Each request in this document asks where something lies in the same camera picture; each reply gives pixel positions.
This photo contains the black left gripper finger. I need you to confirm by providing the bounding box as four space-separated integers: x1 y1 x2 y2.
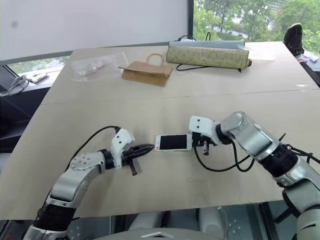
132 148 153 158
134 143 154 151

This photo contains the clear phone case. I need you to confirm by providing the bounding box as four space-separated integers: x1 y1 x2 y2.
154 133 194 153

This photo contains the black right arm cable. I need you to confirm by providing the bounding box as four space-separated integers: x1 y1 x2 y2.
193 138 257 173

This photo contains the grey rolled mat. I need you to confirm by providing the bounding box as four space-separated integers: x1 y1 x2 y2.
168 39 246 51

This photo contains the grey domed robot body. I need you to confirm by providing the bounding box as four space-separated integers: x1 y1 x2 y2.
101 225 221 240

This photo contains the grey rounded robot shape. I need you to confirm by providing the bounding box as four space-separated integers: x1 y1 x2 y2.
199 206 226 233

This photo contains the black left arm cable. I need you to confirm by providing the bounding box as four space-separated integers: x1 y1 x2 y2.
66 125 121 171

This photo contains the white roller blind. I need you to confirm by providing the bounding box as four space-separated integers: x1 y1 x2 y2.
0 0 190 62

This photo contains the thin black cord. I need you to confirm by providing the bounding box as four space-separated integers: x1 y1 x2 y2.
175 62 244 74

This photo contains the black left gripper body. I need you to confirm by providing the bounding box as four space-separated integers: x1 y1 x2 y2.
120 147 139 177

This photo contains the rolled beige patterned mat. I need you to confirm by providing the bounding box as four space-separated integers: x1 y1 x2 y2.
165 45 252 69

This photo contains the dark window post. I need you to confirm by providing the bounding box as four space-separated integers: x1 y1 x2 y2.
186 0 196 42

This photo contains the black stand leg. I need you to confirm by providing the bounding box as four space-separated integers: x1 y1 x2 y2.
274 206 299 225

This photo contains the grey cable bundle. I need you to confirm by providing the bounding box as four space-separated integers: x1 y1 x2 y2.
7 74 30 96

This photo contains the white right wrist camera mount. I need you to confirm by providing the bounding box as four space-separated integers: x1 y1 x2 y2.
188 115 217 146

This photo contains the dark side cabinet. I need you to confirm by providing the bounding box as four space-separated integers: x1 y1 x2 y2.
0 81 55 154

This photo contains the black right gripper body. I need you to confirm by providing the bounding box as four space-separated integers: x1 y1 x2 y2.
190 132 214 156

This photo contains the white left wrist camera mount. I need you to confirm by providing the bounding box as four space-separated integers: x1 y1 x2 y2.
110 128 136 170

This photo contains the brown paper bag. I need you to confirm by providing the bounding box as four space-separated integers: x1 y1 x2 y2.
117 52 174 88

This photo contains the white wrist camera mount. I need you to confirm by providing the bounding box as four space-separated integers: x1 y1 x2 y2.
188 115 217 146
110 128 136 170

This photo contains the white smartphone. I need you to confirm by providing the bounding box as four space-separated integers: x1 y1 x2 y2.
154 134 193 152

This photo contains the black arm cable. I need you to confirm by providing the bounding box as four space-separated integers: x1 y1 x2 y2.
66 125 121 171
193 138 257 173

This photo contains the clear plastic bag with items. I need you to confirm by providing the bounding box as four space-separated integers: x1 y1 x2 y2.
70 51 129 83

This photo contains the black looped cable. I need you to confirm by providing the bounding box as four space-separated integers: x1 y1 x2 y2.
177 31 212 42

